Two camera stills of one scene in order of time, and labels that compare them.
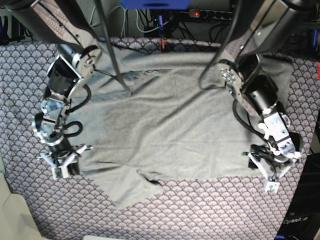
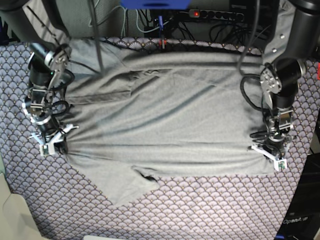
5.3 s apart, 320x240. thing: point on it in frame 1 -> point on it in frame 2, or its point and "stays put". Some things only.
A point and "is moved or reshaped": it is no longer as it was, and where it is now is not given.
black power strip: x=206 y=14 stays put
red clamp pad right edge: x=318 y=75 stays put
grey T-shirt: x=153 y=117 is moved or reshaped
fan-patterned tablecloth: x=75 y=208 stays put
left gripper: x=60 y=165 -> x=48 y=142
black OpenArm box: x=302 y=220 stays put
